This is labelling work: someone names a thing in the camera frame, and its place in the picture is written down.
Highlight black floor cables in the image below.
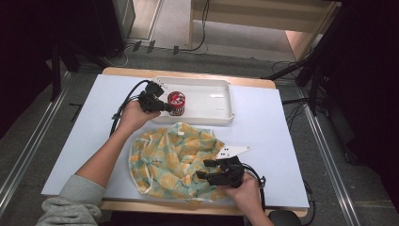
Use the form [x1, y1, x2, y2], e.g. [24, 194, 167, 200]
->
[271, 60, 318, 135]

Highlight person's grey sweater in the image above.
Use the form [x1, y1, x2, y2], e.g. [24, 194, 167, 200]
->
[36, 174, 106, 226]

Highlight person's left hand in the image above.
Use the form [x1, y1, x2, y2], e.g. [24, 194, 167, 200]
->
[117, 99, 162, 135]

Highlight hanging black cable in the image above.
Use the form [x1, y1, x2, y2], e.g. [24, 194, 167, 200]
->
[180, 0, 211, 53]

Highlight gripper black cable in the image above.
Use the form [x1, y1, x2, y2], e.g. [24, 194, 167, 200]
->
[109, 79, 152, 137]
[241, 163, 267, 212]

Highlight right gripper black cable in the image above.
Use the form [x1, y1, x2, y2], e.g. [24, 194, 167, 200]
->
[241, 163, 267, 212]

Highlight small red can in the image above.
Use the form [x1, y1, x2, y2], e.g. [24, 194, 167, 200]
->
[167, 90, 186, 117]

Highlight dark metal stand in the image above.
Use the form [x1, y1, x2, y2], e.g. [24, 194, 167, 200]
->
[49, 39, 83, 102]

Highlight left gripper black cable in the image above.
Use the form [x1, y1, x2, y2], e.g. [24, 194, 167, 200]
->
[109, 79, 152, 137]

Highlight white plastic tray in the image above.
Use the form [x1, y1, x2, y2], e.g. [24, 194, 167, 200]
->
[152, 75, 235, 125]

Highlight white floor cable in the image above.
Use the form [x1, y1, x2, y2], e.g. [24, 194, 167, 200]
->
[103, 43, 136, 69]

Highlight black metal stand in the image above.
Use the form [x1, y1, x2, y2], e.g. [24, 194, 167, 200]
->
[263, 0, 347, 117]

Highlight metal floor rail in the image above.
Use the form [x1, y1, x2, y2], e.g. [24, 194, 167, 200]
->
[0, 70, 72, 218]
[295, 88, 362, 226]

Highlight black cabinet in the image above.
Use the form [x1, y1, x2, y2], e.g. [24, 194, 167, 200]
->
[90, 0, 136, 59]

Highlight person's right hand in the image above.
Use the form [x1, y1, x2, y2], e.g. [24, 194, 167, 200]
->
[224, 172, 263, 211]

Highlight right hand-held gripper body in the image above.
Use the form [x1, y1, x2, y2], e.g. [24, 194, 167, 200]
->
[206, 144, 251, 189]

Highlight light wooden furniture frame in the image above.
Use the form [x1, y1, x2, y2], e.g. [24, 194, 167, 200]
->
[187, 0, 343, 62]

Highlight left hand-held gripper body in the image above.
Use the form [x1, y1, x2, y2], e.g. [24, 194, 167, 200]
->
[137, 78, 168, 113]

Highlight orange print fabric bag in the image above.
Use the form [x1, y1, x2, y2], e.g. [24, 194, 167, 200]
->
[128, 121, 230, 202]

